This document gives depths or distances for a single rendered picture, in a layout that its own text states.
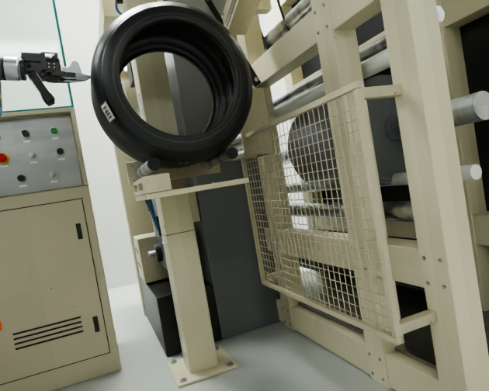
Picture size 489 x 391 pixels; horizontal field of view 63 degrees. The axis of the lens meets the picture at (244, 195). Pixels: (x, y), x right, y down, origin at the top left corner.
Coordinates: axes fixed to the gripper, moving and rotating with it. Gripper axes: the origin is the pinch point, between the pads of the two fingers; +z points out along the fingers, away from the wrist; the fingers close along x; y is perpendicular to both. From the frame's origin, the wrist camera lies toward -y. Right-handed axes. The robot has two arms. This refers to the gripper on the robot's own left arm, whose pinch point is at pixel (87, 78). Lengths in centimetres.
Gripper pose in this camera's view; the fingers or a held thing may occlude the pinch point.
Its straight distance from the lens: 153.0
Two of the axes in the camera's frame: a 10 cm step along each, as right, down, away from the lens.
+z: 9.3, -0.5, 3.6
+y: -0.6, -10.0, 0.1
